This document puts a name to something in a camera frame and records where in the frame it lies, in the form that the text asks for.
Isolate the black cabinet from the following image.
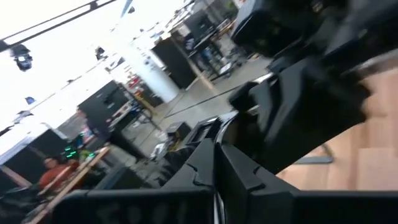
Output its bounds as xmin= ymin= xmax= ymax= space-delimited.
xmin=77 ymin=80 xmax=131 ymax=125
xmin=152 ymin=35 xmax=200 ymax=91

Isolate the person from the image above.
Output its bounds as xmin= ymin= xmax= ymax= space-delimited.
xmin=37 ymin=156 xmax=80 ymax=191

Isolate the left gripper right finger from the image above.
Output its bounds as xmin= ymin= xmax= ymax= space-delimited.
xmin=215 ymin=142 xmax=398 ymax=224

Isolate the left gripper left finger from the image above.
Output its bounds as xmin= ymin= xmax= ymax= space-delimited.
xmin=51 ymin=138 xmax=216 ymax=224

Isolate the white column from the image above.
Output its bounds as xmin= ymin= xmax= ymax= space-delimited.
xmin=132 ymin=51 xmax=180 ymax=104

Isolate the black ceiling spotlight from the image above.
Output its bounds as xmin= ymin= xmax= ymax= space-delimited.
xmin=95 ymin=45 xmax=107 ymax=61
xmin=11 ymin=44 xmax=34 ymax=72

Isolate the background wooden table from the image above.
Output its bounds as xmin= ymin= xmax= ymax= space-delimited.
xmin=27 ymin=145 xmax=112 ymax=224

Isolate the black aluminium rig frame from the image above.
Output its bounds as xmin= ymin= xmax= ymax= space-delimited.
xmin=0 ymin=0 xmax=118 ymax=52

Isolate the black partition wall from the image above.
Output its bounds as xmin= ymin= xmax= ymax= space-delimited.
xmin=0 ymin=129 xmax=68 ymax=187

